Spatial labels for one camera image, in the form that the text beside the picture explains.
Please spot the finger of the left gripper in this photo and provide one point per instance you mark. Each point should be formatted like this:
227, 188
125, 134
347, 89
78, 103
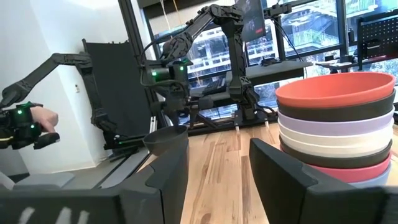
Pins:
193, 116
176, 124

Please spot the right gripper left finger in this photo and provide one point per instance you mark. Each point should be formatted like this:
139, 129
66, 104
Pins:
140, 205

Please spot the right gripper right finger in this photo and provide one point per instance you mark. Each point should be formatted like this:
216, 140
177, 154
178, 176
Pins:
295, 199

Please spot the dark grey bowl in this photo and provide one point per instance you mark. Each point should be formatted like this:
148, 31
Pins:
342, 114
161, 140
342, 162

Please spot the pink bowl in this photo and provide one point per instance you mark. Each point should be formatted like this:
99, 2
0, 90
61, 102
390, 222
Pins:
357, 174

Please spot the blue-grey bowl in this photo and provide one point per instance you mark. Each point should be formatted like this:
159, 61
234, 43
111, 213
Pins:
373, 181

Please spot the orange-red bowl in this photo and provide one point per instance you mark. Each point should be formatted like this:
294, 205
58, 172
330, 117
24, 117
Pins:
335, 90

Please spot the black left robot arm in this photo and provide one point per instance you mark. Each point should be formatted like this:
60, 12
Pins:
236, 62

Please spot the black keyboard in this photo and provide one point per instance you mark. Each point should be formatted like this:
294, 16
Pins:
214, 86

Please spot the black back panel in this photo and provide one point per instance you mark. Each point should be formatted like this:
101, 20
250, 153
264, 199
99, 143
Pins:
124, 87

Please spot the grey desk top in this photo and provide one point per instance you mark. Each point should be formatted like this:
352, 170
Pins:
273, 70

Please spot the dark computer monitor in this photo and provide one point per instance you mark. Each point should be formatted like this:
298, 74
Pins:
252, 18

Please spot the black monitor stand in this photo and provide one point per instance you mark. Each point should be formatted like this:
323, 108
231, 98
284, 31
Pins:
280, 40

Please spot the person's hand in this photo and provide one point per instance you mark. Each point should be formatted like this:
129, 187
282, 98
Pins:
46, 116

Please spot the black pegboard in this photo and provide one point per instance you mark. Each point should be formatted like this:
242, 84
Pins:
382, 34

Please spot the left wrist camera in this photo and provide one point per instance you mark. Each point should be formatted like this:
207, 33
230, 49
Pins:
160, 74

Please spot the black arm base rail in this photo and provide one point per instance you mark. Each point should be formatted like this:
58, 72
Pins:
224, 124

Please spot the black frame post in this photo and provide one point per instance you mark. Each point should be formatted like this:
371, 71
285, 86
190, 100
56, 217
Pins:
130, 31

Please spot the white wall switch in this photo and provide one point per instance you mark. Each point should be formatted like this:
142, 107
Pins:
77, 88

